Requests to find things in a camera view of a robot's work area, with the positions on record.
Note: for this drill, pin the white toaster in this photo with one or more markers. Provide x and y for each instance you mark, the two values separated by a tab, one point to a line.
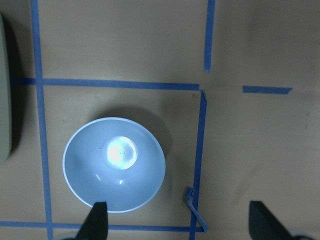
5	98

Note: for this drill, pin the blue bowl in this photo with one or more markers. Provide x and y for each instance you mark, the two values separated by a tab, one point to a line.
114	160

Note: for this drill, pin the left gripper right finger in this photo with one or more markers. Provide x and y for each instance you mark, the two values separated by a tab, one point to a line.
263	225

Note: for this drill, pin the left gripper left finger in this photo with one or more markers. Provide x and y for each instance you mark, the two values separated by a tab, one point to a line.
95	226

